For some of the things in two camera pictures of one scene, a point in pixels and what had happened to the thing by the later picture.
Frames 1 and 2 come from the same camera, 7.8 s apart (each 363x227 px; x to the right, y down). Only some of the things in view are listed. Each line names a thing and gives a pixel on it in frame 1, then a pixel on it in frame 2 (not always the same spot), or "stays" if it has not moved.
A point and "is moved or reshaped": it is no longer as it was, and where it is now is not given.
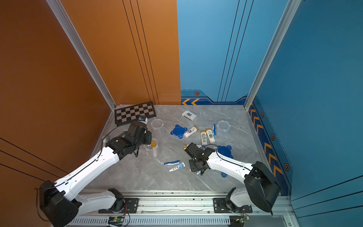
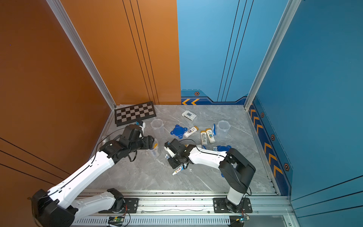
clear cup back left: x=157 y=125 stays
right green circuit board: x=237 y=221 stays
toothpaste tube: x=182 y=165 is moved or reshaped
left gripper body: x=147 y=139 stays
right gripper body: x=193 y=165 -> x=175 y=161
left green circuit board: x=117 y=221 stays
